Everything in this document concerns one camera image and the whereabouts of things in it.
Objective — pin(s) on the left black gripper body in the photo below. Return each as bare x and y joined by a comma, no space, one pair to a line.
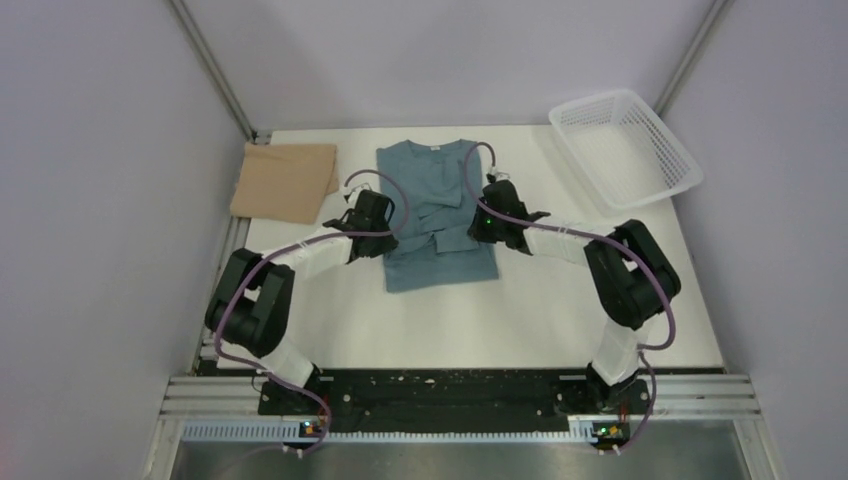
381,244

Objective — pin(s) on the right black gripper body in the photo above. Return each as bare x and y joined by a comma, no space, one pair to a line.
488,227

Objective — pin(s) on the blue-grey t-shirt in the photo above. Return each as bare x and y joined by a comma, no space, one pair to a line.
441,184

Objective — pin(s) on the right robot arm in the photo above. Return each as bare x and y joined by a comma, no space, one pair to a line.
633,278

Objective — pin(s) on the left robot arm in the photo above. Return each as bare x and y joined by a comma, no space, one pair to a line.
248,313

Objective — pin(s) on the folded tan t-shirt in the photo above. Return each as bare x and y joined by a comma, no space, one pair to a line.
285,182

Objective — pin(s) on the white plastic mesh basket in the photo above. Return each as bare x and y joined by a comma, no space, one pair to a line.
622,150

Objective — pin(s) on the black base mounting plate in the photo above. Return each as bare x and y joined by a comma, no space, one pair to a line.
445,401

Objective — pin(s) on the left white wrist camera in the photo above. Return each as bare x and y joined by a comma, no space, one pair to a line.
350,196

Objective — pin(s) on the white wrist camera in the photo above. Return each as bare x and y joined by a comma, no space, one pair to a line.
497,175
350,196

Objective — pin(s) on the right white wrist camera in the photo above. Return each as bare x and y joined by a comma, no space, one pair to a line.
497,175

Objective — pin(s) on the white cable duct strip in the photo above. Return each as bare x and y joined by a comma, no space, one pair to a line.
280,431

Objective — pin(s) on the left rear aluminium post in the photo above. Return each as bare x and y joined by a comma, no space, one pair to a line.
210,66

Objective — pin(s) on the aluminium post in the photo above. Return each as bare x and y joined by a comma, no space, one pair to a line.
707,28
210,66

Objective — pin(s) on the right rear aluminium post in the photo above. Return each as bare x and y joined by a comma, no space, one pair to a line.
707,28

